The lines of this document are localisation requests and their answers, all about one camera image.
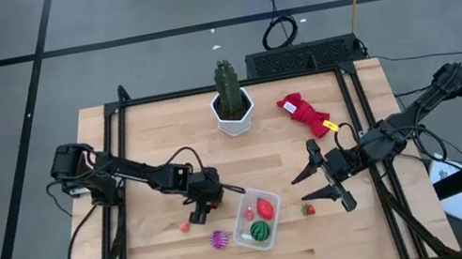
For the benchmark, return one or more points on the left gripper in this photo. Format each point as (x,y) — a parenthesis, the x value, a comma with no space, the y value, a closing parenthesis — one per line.
(205,188)

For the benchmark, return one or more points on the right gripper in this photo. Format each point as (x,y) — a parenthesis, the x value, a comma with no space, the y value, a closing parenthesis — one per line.
(356,163)

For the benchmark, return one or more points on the pink toy peach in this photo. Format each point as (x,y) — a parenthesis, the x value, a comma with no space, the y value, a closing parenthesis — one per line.
(185,227)

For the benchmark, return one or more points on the purple white-striped toy onion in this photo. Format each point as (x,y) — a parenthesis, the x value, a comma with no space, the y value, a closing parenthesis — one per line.
(218,240)

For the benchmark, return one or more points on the red strawberry with leafy top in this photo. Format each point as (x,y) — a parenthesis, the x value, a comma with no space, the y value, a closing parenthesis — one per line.
(309,210)

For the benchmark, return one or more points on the green toy watermelon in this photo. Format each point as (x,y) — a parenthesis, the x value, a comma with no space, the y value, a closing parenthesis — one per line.
(260,231)

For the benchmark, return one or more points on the red toy dragon fruit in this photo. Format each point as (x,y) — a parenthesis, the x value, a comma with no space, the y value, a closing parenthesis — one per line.
(265,209)

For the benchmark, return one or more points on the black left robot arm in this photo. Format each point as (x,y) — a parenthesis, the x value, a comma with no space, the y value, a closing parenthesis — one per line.
(133,170)

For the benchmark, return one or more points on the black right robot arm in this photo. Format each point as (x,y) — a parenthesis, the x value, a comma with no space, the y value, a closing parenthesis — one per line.
(401,123)

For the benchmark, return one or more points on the clear plastic tupperware container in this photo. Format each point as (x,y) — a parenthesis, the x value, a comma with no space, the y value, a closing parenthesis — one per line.
(240,224)

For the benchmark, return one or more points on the yellow cloth tag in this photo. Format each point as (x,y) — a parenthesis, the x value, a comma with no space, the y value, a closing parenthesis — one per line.
(330,125)

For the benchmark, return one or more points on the white cloth tag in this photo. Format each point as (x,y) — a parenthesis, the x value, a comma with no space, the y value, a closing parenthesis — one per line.
(290,107)

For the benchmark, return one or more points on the black keyboard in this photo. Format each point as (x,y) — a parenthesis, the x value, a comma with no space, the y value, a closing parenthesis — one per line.
(295,58)

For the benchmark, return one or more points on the green cactus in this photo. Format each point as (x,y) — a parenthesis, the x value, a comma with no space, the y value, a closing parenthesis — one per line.
(228,87)

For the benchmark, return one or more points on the white paper sheet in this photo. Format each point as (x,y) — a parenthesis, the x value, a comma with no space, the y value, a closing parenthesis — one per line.
(460,198)

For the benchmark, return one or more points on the white paper scrap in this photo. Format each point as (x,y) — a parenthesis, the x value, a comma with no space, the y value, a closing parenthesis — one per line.
(212,31)
(302,20)
(216,47)

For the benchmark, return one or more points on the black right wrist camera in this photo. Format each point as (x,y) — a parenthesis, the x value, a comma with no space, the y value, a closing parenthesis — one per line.
(339,160)

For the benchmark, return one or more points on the black table frame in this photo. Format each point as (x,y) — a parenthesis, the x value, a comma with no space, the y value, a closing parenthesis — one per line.
(228,85)

